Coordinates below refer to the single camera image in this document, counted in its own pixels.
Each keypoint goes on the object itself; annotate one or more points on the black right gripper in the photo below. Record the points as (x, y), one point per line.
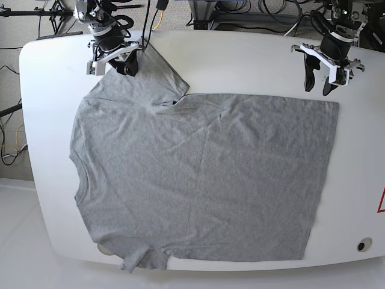
(107, 40)

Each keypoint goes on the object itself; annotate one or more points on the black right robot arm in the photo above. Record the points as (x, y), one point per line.
(111, 42)

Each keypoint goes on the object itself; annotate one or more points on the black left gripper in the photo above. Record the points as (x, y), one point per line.
(333, 48)

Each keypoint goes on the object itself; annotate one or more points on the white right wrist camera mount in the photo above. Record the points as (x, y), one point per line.
(121, 53)

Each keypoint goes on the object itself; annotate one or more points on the grey metal frame base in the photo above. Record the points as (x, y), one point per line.
(250, 15)

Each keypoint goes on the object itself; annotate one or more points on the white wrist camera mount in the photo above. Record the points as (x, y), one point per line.
(121, 53)
(339, 75)

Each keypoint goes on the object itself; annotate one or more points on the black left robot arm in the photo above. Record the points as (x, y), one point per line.
(339, 34)

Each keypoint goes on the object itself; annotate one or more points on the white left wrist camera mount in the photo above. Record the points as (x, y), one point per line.
(339, 75)

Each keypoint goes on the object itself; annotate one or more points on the black tripod stand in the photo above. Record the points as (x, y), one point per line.
(45, 13)

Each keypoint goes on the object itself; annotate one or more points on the beige table grommet cap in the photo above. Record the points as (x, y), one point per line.
(104, 250)

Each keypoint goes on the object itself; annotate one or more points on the black table cable grommet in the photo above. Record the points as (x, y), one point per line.
(364, 244)

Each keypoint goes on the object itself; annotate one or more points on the grey T-shirt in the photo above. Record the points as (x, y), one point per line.
(217, 177)

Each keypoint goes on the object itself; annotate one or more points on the red triangle sticker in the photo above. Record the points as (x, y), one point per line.
(381, 208)

